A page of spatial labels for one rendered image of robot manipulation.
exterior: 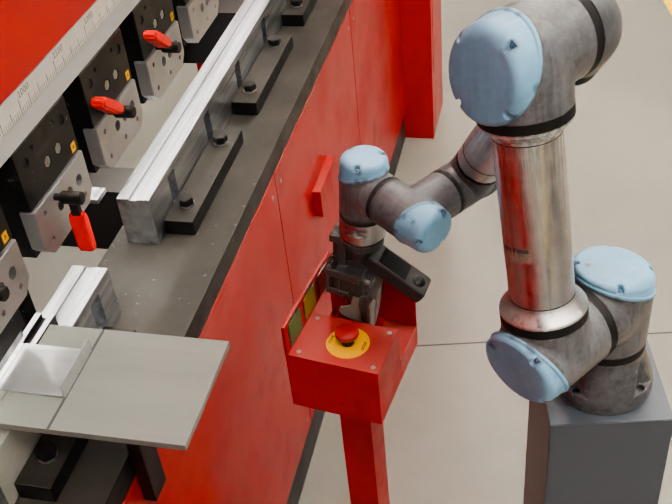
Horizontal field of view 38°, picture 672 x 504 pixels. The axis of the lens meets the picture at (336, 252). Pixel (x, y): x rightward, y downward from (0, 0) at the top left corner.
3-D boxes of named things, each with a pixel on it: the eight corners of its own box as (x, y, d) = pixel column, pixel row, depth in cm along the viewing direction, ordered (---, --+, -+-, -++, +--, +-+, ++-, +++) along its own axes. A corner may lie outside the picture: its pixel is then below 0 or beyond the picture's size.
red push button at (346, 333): (355, 356, 157) (353, 340, 155) (332, 351, 158) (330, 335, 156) (363, 339, 160) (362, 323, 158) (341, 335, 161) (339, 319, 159)
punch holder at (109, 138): (108, 175, 144) (81, 76, 133) (56, 172, 146) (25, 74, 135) (145, 121, 155) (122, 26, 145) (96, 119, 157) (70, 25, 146)
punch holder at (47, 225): (50, 261, 129) (14, 157, 118) (-8, 256, 131) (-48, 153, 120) (95, 195, 140) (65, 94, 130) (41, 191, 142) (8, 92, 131)
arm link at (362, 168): (364, 179, 141) (326, 154, 146) (363, 237, 149) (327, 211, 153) (403, 158, 145) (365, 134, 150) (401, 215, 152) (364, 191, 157)
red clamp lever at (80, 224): (96, 254, 133) (78, 196, 127) (68, 252, 134) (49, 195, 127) (101, 246, 134) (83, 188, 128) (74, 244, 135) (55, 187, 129)
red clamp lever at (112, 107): (107, 95, 133) (137, 107, 142) (80, 94, 134) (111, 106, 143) (106, 108, 133) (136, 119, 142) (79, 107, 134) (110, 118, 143)
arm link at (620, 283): (665, 330, 142) (678, 259, 133) (608, 378, 135) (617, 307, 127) (598, 292, 149) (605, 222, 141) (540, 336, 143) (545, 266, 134)
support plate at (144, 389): (186, 451, 117) (185, 445, 116) (-10, 427, 122) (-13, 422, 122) (230, 346, 130) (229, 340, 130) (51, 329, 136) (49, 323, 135)
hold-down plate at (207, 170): (195, 236, 169) (192, 222, 167) (166, 234, 170) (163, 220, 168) (244, 142, 191) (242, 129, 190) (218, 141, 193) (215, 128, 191)
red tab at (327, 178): (323, 217, 225) (320, 192, 220) (315, 216, 225) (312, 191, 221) (337, 179, 236) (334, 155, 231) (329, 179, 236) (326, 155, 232)
